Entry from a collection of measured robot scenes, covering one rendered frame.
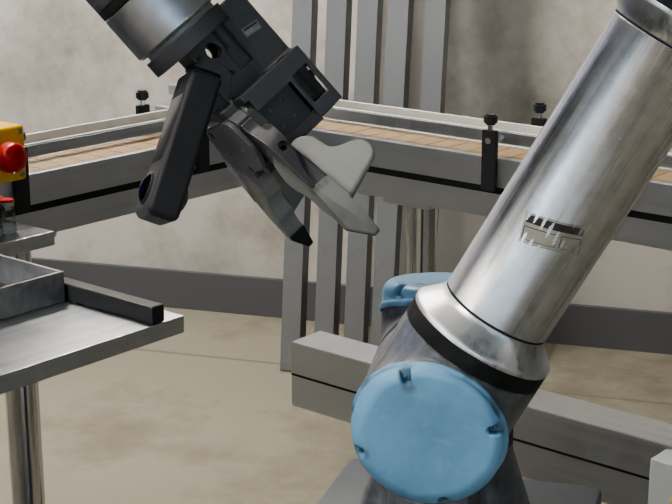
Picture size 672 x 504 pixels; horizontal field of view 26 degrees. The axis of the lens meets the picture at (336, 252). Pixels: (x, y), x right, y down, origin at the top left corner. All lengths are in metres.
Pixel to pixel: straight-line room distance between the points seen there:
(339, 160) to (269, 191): 0.10
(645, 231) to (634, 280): 2.15
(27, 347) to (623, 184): 0.71
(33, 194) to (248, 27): 1.03
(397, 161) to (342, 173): 1.21
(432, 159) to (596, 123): 1.22
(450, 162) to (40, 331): 0.85
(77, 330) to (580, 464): 0.94
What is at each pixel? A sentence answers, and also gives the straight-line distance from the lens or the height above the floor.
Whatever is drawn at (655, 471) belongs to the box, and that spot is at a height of 0.53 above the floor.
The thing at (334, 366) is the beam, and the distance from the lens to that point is 2.48.
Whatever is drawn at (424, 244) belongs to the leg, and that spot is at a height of 0.76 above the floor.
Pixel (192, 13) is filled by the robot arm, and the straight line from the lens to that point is 1.08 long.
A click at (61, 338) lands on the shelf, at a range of 1.55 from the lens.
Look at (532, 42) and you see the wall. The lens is 4.11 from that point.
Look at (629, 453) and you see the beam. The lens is 2.19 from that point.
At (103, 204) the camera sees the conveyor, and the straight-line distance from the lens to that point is 2.18.
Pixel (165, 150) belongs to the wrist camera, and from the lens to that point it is 1.07.
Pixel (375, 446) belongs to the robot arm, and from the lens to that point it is 1.08.
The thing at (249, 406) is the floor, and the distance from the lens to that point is 3.76.
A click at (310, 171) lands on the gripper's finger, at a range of 1.05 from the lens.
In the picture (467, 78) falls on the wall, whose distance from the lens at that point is 4.16.
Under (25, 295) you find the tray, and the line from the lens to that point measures 1.63.
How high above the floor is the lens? 1.37
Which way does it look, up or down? 15 degrees down
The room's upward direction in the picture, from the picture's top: straight up
